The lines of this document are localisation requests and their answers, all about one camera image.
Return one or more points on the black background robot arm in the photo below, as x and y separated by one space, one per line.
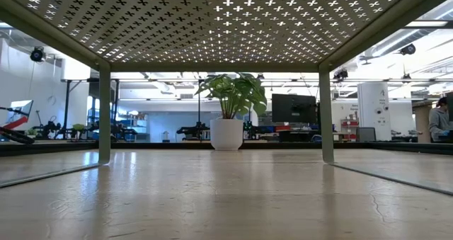
193 131

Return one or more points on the black monitor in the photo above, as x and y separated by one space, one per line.
293 109

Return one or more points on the black aluminium table frame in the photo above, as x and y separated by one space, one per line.
159 145

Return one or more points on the person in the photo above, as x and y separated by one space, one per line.
439 123

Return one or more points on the white round column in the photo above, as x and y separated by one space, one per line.
373 105

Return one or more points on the green plant in white pot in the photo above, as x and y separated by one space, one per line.
226 134

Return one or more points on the tilted grey screen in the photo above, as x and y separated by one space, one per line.
21 109

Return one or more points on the black ceiling camera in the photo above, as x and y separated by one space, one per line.
340 74
37 55
408 49

